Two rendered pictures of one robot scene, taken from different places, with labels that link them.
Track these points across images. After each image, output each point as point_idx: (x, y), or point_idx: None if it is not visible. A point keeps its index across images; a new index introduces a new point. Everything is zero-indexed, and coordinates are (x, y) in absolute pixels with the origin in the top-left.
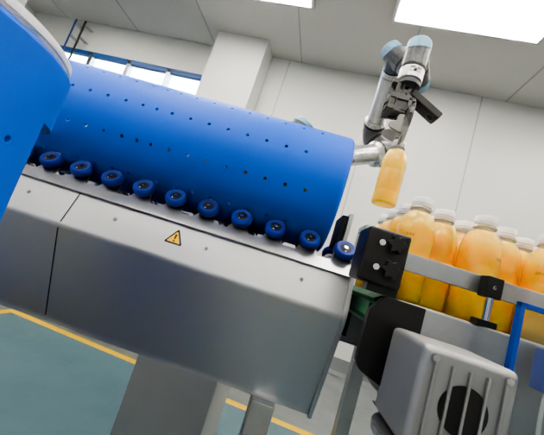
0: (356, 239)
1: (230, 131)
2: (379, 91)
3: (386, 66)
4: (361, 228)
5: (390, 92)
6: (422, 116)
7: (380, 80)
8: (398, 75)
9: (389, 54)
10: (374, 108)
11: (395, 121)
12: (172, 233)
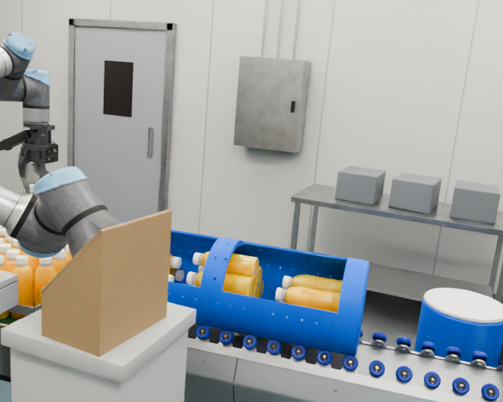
0: None
1: (190, 251)
2: None
3: (17, 68)
4: (5, 281)
5: (57, 144)
6: (9, 146)
7: None
8: (47, 117)
9: (29, 61)
10: None
11: (47, 171)
12: None
